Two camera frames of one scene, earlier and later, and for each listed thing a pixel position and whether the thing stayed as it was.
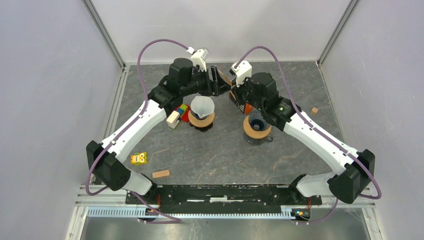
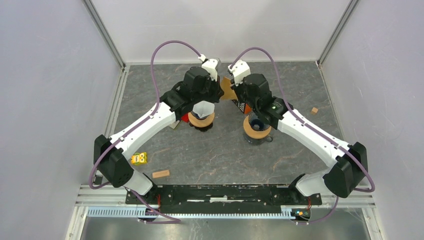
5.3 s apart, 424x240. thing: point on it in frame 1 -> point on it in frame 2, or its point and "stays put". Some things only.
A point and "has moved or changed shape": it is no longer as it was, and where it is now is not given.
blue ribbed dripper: x=256 y=121 stays put
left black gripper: x=213 y=88 -> x=218 y=92
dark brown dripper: x=202 y=129 stays put
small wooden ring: x=255 y=134 stays put
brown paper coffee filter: x=227 y=80 has moved or changed shape
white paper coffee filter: x=203 y=106 stays put
